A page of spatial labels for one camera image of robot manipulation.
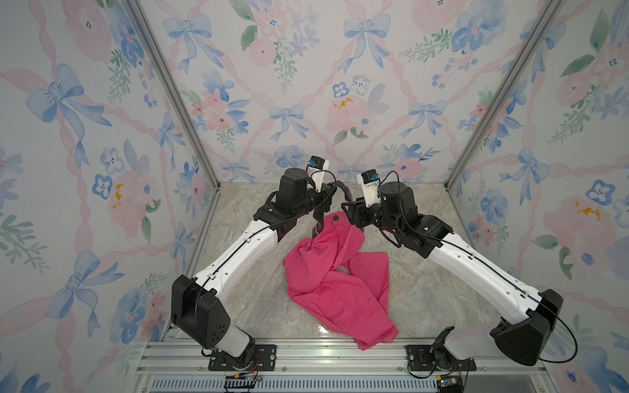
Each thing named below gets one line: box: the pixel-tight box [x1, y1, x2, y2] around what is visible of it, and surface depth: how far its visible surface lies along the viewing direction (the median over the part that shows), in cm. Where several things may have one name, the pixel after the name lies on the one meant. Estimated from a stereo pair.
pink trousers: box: [284, 211, 400, 351], surface depth 85 cm
